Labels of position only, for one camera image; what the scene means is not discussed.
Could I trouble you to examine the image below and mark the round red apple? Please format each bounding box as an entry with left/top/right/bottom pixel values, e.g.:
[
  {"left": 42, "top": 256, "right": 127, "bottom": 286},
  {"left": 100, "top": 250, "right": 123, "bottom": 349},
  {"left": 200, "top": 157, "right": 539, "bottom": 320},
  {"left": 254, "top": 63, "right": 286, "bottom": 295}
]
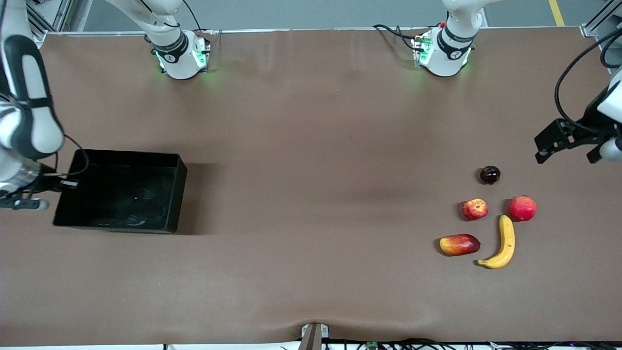
[{"left": 508, "top": 195, "right": 538, "bottom": 222}]

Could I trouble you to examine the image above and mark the silver table edge rail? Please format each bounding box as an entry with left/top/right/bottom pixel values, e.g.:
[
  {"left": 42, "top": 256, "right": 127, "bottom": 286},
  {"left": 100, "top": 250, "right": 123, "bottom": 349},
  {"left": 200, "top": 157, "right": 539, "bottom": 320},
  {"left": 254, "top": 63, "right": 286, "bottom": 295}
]
[{"left": 43, "top": 27, "right": 584, "bottom": 36}]

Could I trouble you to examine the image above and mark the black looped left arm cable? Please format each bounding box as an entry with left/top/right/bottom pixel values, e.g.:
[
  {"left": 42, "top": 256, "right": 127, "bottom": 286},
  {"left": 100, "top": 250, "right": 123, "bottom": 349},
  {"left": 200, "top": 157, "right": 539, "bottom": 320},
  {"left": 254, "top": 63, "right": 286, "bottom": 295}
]
[{"left": 555, "top": 28, "right": 622, "bottom": 133}]

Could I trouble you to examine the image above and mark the black rectangular plastic box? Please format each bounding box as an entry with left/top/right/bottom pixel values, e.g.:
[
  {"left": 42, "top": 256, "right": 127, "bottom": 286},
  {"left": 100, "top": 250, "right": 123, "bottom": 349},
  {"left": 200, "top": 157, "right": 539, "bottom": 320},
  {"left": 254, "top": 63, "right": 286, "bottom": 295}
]
[{"left": 52, "top": 149, "right": 188, "bottom": 234}]

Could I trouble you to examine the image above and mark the brown table mat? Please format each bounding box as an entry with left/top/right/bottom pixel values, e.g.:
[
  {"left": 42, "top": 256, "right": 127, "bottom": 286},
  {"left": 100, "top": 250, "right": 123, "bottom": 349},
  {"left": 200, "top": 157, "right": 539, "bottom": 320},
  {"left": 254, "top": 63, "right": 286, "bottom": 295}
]
[{"left": 0, "top": 27, "right": 622, "bottom": 347}]

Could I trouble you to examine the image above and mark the metal table edge clamp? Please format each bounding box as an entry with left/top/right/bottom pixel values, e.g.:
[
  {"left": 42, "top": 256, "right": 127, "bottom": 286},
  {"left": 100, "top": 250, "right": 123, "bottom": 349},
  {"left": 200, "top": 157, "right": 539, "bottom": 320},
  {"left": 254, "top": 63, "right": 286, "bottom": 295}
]
[{"left": 299, "top": 322, "right": 330, "bottom": 350}]

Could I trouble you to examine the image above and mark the black left arm base cable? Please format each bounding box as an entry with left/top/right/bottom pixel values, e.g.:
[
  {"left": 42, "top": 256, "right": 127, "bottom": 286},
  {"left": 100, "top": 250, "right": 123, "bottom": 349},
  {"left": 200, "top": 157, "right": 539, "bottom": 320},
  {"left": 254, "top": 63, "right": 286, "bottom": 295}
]
[{"left": 372, "top": 24, "right": 419, "bottom": 50}]

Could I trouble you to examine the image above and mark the black arm base cable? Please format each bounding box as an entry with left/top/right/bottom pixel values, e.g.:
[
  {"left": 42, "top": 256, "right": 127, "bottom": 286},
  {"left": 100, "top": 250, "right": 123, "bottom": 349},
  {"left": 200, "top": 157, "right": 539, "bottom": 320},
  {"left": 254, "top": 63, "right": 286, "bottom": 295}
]
[
  {"left": 372, "top": 24, "right": 419, "bottom": 50},
  {"left": 140, "top": 0, "right": 205, "bottom": 33}
]

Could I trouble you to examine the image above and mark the red yellow mango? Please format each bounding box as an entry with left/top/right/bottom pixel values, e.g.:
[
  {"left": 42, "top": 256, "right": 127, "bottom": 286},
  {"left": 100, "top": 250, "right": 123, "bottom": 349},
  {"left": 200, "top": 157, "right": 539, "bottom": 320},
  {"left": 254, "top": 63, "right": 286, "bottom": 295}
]
[{"left": 439, "top": 233, "right": 481, "bottom": 257}]

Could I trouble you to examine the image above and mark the small red yellow apple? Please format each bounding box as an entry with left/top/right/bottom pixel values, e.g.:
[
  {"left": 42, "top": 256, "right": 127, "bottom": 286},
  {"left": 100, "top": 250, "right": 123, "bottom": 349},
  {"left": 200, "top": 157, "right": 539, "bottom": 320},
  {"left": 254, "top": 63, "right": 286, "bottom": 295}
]
[{"left": 462, "top": 198, "right": 489, "bottom": 221}]

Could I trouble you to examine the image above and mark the black right arm base cable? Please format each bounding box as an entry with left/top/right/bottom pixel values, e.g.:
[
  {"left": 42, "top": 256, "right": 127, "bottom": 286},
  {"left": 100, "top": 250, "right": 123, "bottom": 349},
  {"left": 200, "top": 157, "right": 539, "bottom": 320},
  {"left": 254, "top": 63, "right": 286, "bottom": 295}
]
[{"left": 140, "top": 0, "right": 205, "bottom": 33}]

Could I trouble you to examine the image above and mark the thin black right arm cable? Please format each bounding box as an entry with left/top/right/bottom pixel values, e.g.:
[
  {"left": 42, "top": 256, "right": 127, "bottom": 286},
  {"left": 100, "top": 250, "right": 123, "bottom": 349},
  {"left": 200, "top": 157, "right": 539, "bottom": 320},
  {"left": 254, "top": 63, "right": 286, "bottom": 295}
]
[{"left": 52, "top": 134, "right": 91, "bottom": 179}]

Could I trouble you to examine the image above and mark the yellow banana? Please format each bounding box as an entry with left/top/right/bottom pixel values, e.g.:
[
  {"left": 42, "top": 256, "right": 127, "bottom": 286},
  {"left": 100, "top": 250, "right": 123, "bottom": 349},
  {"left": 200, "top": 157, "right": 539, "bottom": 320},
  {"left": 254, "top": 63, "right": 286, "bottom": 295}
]
[{"left": 477, "top": 214, "right": 516, "bottom": 269}]

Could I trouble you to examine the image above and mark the aluminium frame post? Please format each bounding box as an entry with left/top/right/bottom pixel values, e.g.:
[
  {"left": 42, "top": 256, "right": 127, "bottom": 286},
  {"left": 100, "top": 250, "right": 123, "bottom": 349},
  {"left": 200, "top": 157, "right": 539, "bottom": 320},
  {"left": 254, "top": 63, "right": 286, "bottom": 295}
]
[
  {"left": 27, "top": 0, "right": 89, "bottom": 35},
  {"left": 581, "top": 0, "right": 622, "bottom": 49}
]

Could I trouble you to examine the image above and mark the yellow floor tape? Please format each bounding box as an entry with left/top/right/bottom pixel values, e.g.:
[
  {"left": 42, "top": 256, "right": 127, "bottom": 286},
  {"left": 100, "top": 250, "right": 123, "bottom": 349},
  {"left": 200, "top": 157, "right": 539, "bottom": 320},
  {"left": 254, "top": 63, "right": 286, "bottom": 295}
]
[{"left": 548, "top": 0, "right": 567, "bottom": 27}]

